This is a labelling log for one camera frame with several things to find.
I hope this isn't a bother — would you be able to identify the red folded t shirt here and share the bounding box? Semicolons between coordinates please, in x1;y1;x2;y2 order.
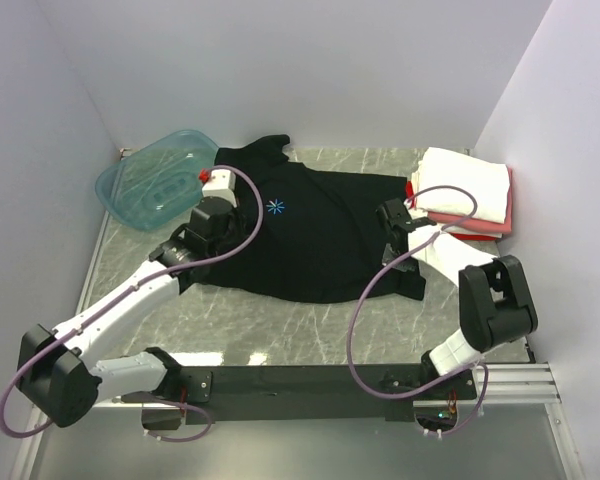
405;179;513;241

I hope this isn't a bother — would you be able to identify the white folded t shirt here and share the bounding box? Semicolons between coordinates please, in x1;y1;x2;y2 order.
411;147;511;224

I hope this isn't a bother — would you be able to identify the black t shirt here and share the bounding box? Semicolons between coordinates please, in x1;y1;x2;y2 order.
203;134;407;304

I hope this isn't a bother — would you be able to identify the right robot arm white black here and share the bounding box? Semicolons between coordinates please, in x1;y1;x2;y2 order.
376;199;538;399

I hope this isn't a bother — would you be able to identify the teal plastic basket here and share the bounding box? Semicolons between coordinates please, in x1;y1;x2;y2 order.
95;130;218;231

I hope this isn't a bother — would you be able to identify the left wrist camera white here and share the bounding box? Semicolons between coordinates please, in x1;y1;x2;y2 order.
198;168;237;207

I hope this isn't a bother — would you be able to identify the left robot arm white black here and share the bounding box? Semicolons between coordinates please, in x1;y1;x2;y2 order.
15;194;250;428

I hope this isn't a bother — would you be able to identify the aluminium rail left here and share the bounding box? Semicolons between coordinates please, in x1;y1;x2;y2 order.
9;147;131;480

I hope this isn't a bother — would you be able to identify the black base bar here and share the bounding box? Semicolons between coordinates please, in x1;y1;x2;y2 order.
170;364;478;422

